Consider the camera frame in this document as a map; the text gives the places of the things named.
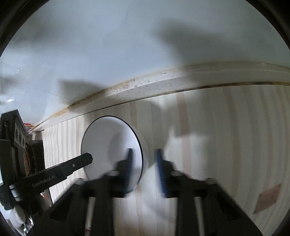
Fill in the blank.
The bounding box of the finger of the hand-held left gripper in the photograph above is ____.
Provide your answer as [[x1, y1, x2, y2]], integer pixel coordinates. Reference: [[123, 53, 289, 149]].
[[59, 153, 93, 177]]

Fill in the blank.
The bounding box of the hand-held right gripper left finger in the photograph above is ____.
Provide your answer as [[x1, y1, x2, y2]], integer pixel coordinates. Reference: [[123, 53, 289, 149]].
[[27, 148, 136, 236]]

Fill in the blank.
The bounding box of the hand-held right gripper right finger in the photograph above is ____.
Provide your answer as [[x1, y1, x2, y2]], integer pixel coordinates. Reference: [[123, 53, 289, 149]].
[[154, 148, 263, 236]]

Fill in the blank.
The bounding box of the dark rimmed white bowl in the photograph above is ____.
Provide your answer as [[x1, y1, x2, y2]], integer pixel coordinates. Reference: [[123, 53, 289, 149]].
[[81, 116, 150, 191]]

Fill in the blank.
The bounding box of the striped cat table mat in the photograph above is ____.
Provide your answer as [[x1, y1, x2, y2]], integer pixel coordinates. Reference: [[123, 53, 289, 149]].
[[42, 85, 290, 236]]

